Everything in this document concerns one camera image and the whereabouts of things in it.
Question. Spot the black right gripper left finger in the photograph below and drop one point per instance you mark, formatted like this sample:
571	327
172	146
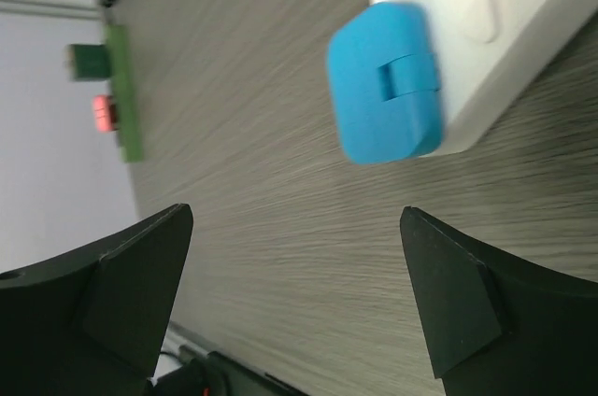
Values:
92	321

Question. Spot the white triangular power strip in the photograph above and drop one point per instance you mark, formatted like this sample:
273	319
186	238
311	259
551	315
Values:
489	51

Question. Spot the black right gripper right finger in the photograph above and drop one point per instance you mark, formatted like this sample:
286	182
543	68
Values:
494	323

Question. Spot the dark green cube adapter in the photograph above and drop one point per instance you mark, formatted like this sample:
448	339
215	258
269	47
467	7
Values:
88	62

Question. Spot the blue plug adapter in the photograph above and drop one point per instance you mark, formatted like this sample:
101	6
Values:
385	86

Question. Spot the pink plug on green strip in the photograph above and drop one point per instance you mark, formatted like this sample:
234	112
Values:
105	114

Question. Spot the green power strip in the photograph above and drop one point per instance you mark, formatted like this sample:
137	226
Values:
122	85

